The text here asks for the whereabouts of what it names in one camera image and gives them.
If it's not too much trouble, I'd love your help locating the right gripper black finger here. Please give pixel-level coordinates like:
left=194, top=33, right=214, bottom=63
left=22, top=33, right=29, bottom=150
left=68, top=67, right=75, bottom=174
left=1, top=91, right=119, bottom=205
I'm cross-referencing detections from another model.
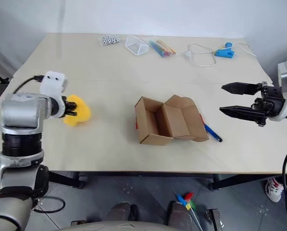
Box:
left=219, top=105, right=267, bottom=123
left=221, top=82, right=260, bottom=96

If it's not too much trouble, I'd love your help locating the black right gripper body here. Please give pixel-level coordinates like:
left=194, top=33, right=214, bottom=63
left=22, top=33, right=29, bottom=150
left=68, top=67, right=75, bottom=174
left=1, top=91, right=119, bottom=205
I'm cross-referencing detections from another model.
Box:
left=251, top=81, right=286, bottom=127

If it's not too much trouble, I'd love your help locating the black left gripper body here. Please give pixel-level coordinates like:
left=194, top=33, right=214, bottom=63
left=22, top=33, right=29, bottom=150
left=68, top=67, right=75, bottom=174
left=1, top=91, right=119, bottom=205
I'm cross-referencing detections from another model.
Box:
left=61, top=95, right=69, bottom=118

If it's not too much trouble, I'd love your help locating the yellow plush toy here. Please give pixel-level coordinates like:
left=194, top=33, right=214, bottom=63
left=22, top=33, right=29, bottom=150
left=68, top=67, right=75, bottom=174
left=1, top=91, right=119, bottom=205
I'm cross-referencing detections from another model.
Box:
left=63, top=94, right=91, bottom=127

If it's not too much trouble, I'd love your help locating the blue plastic tool handle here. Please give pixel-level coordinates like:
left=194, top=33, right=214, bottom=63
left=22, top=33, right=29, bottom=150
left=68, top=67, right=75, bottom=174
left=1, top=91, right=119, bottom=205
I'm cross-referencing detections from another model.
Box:
left=203, top=123, right=223, bottom=143

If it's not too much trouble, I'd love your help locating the brown cardboard box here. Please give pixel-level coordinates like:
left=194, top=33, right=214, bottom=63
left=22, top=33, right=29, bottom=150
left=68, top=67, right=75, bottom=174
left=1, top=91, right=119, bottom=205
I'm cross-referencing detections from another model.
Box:
left=134, top=94, right=209, bottom=146

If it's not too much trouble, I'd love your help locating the blue glue gun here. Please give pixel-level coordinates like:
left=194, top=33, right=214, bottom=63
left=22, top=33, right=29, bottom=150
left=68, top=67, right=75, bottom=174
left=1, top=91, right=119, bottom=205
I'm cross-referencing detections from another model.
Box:
left=213, top=42, right=235, bottom=59

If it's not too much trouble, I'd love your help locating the black table leg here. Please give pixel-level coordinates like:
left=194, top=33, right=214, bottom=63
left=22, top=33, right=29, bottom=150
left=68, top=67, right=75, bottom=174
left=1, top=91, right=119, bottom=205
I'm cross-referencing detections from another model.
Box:
left=48, top=171, right=84, bottom=190
left=212, top=173, right=285, bottom=191

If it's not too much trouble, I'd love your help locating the bag of coloured pens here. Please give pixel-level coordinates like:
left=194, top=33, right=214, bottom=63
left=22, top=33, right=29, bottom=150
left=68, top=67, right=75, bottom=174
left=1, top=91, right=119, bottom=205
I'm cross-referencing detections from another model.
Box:
left=147, top=39, right=177, bottom=59

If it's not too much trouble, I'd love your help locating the white red sneaker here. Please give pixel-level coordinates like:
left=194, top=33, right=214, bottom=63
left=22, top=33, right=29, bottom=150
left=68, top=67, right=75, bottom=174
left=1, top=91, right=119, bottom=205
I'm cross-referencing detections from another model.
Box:
left=264, top=177, right=284, bottom=203

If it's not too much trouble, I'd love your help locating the clear plastic container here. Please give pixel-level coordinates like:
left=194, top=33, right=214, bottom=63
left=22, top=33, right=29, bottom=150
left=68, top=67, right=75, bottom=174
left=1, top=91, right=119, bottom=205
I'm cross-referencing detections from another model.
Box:
left=125, top=35, right=149, bottom=56

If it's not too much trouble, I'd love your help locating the colourful toy on stick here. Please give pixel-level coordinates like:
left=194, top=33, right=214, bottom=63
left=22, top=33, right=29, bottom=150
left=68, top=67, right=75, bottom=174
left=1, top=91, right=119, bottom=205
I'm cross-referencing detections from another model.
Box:
left=176, top=192, right=205, bottom=231

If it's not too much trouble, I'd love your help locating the dark rounded shape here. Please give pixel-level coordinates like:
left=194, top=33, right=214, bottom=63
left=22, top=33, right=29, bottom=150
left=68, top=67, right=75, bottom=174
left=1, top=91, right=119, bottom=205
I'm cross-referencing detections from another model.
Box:
left=104, top=202, right=139, bottom=222
left=167, top=201, right=195, bottom=228

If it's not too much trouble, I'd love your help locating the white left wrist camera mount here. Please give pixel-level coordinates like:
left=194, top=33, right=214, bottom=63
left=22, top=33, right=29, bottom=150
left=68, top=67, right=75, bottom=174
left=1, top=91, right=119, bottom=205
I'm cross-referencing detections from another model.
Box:
left=39, top=70, right=69, bottom=118

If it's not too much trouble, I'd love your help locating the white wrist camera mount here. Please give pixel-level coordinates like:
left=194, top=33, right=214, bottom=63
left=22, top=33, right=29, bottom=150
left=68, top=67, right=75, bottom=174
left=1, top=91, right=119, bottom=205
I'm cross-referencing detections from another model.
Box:
left=266, top=57, right=287, bottom=121
left=39, top=70, right=69, bottom=118

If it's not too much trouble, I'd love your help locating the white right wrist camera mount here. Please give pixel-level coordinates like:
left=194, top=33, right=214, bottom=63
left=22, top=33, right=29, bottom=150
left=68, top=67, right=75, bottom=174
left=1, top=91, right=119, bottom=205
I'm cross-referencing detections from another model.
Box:
left=266, top=57, right=287, bottom=121

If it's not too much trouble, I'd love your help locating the blue device with white cable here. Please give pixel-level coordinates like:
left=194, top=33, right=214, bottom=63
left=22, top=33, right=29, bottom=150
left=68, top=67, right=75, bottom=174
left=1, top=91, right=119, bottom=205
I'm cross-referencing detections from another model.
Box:
left=183, top=41, right=257, bottom=68

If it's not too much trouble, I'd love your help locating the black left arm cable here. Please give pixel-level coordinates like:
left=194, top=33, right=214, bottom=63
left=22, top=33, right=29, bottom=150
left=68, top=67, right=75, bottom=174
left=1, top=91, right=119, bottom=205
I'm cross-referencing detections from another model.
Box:
left=13, top=75, right=66, bottom=214

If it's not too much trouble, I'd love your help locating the black metal bracket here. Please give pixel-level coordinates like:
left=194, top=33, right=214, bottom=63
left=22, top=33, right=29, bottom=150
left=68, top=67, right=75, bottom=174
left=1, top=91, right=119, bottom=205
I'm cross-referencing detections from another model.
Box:
left=205, top=208, right=225, bottom=231

